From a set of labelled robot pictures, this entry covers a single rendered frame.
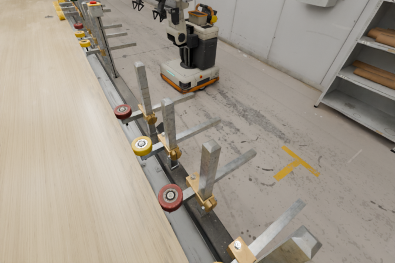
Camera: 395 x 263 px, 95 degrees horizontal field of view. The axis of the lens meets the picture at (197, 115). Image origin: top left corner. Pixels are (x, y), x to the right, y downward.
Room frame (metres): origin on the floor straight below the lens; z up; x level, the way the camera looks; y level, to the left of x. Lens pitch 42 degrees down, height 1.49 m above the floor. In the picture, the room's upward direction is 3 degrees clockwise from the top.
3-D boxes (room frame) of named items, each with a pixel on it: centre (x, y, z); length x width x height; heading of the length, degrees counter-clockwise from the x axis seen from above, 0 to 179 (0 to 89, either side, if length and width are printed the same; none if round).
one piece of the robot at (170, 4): (2.20, 0.36, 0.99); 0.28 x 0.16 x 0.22; 42
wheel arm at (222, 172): (0.37, -0.09, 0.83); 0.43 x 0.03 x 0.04; 126
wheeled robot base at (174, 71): (2.40, 0.15, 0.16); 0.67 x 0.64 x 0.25; 132
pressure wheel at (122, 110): (0.66, 0.37, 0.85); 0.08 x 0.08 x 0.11
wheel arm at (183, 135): (0.57, 0.06, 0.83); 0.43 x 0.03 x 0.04; 126
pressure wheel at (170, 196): (0.25, 0.07, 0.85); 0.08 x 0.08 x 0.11
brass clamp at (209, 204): (0.31, -0.03, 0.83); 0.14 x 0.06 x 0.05; 36
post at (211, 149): (0.29, -0.04, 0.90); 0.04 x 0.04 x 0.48; 36
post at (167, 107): (0.49, 0.11, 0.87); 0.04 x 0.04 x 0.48; 36
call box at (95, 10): (1.29, 0.69, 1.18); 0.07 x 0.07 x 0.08; 36
